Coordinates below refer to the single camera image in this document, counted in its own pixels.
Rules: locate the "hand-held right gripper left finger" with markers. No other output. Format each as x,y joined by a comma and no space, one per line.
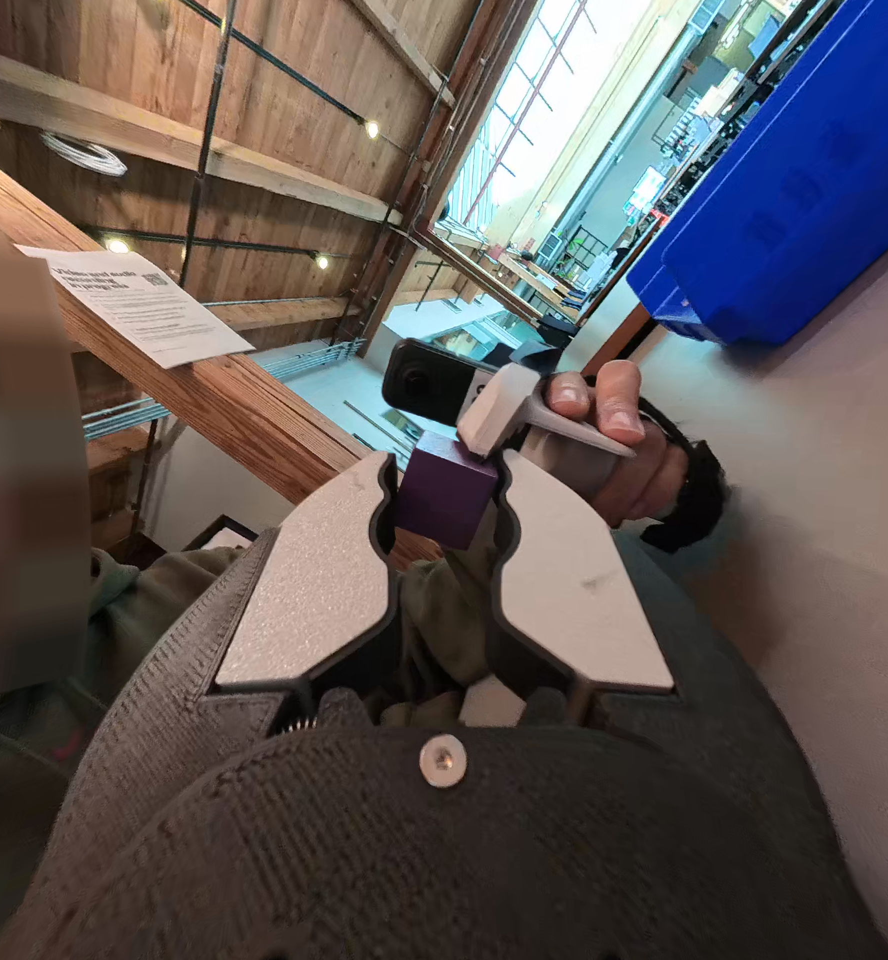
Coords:
309,600

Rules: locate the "person's olive sweatshirt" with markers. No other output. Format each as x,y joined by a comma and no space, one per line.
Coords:
159,600

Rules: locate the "large blue bin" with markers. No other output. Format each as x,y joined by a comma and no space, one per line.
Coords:
789,210

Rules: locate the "white paper notice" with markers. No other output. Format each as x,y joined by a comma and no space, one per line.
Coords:
144,304

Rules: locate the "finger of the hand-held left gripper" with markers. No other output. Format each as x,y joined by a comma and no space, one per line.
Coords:
496,409

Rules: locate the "black framed white panel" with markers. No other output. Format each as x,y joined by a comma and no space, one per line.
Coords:
226,538

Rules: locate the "purple cube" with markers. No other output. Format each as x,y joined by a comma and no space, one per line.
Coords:
448,487

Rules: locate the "silver ventilation duct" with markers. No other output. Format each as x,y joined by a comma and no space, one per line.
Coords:
106,166

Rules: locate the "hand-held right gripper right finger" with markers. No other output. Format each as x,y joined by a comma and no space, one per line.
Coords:
575,600

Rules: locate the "wooden column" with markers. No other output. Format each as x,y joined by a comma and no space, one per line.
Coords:
264,420

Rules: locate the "person's left hand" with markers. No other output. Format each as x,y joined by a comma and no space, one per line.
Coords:
624,405

